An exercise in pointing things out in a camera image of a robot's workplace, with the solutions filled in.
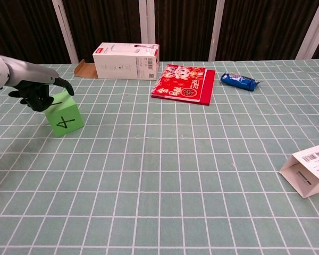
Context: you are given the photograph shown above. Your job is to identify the white screen frame post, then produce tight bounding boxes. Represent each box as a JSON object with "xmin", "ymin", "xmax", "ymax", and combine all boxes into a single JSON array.
[
  {"xmin": 52, "ymin": 0, "xmax": 79, "ymax": 64},
  {"xmin": 138, "ymin": 0, "xmax": 155, "ymax": 46},
  {"xmin": 296, "ymin": 0, "xmax": 319, "ymax": 60},
  {"xmin": 208, "ymin": 0, "xmax": 226, "ymax": 62}
]

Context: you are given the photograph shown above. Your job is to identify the blue snack packet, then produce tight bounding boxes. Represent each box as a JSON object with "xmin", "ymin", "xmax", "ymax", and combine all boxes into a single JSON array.
[{"xmin": 219, "ymin": 72, "xmax": 263, "ymax": 92}]

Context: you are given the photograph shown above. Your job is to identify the red spiral calendar notebook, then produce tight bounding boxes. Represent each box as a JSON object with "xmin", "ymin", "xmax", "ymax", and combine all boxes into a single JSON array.
[{"xmin": 150, "ymin": 64, "xmax": 216, "ymax": 107}]

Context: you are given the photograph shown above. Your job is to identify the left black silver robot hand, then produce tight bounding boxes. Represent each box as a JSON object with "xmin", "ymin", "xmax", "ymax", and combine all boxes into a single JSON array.
[{"xmin": 5, "ymin": 57, "xmax": 75, "ymax": 113}]

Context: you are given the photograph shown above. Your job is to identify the small white barcode box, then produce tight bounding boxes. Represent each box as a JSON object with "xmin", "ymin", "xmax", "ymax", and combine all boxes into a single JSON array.
[{"xmin": 279, "ymin": 141, "xmax": 319, "ymax": 199}]

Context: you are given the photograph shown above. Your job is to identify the white box with red label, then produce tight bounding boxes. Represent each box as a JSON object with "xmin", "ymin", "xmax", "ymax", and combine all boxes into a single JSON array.
[{"xmin": 73, "ymin": 42, "xmax": 160, "ymax": 81}]

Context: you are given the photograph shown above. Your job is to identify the green cube with black numbers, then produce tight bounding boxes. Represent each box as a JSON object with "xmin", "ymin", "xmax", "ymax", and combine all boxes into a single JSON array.
[{"xmin": 44, "ymin": 91, "xmax": 85, "ymax": 138}]

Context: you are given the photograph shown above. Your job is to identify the green grid tablecloth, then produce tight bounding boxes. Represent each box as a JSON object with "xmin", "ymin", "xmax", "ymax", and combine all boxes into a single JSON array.
[{"xmin": 0, "ymin": 58, "xmax": 319, "ymax": 255}]

